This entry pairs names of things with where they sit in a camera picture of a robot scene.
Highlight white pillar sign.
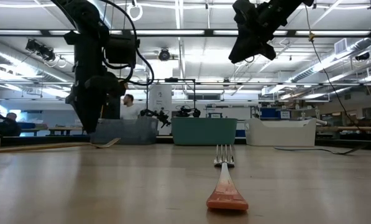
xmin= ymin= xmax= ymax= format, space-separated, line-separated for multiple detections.
xmin=149 ymin=83 xmax=173 ymax=113

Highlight person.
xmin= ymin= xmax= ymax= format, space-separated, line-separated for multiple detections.
xmin=120 ymin=93 xmax=143 ymax=121
xmin=0 ymin=112 xmax=22 ymax=138

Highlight white plastic bin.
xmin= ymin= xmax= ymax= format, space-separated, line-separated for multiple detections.
xmin=244 ymin=118 xmax=318 ymax=147

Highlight black hanging cable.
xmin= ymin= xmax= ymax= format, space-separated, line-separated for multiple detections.
xmin=303 ymin=4 xmax=371 ymax=150

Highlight black overhead camera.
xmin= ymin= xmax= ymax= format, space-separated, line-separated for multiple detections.
xmin=158 ymin=47 xmax=172 ymax=62

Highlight white coiled cable loop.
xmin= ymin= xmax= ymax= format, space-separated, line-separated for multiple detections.
xmin=126 ymin=0 xmax=144 ymax=22

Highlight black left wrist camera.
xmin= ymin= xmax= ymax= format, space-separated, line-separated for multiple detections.
xmin=105 ymin=33 xmax=139 ymax=68

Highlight black background robot arms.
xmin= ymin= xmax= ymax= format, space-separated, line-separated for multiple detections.
xmin=140 ymin=105 xmax=202 ymax=129

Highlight silver ventilation duct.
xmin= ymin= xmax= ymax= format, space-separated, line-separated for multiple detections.
xmin=0 ymin=36 xmax=76 ymax=83

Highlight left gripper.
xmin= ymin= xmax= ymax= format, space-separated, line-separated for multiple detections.
xmin=63 ymin=30 xmax=127 ymax=134

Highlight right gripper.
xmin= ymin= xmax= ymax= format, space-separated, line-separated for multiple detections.
xmin=228 ymin=0 xmax=289 ymax=65

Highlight teal plastic bin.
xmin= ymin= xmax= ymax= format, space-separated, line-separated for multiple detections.
xmin=171 ymin=117 xmax=239 ymax=146

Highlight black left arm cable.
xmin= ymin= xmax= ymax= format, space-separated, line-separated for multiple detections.
xmin=99 ymin=0 xmax=155 ymax=86

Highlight black overhead frame bar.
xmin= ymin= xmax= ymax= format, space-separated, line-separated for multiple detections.
xmin=0 ymin=28 xmax=371 ymax=38

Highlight fork with orange handle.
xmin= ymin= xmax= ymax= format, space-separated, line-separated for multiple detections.
xmin=206 ymin=144 xmax=249 ymax=212

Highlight black ceiling-mounted camera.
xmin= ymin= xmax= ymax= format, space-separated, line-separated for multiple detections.
xmin=24 ymin=38 xmax=57 ymax=62

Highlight grey plastic bin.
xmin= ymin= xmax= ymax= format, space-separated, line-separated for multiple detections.
xmin=90 ymin=116 xmax=159 ymax=146

